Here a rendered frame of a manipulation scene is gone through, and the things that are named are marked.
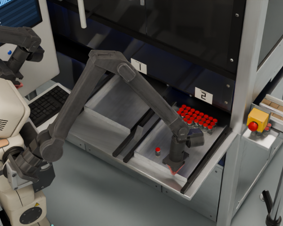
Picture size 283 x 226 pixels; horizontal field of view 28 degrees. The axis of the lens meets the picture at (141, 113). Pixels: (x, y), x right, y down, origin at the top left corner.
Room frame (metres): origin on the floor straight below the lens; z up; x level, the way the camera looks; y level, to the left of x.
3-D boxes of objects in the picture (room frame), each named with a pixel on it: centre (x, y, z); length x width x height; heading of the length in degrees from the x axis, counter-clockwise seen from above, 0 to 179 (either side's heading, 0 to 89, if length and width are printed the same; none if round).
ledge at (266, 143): (1.57, -0.53, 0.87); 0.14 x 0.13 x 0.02; 144
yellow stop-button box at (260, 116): (1.54, -0.49, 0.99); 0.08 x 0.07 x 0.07; 144
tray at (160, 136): (1.53, -0.17, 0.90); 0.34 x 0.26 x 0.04; 144
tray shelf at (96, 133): (1.64, -0.04, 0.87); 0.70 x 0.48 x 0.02; 54
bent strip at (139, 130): (1.52, 0.05, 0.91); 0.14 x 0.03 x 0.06; 143
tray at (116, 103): (1.80, 0.06, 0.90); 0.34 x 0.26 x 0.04; 144
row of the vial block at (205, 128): (1.61, -0.23, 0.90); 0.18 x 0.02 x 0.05; 54
